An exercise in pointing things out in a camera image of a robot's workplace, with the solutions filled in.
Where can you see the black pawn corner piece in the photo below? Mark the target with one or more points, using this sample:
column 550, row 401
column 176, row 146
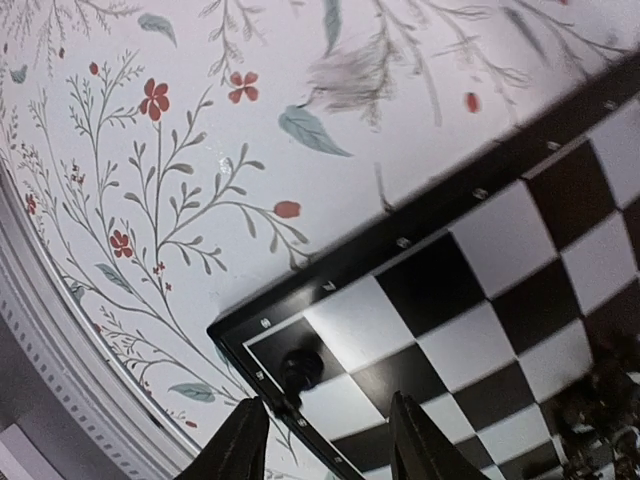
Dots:
column 301, row 370

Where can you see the front aluminium rail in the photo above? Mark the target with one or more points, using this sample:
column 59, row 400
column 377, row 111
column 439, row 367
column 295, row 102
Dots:
column 73, row 361

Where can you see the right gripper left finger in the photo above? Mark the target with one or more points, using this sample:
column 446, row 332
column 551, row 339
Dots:
column 237, row 450

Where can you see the black white chessboard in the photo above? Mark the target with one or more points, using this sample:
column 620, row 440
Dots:
column 485, row 299

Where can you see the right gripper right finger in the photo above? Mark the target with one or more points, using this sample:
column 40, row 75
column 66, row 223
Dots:
column 420, row 450

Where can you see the floral patterned table mat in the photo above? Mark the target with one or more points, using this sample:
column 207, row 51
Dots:
column 178, row 159

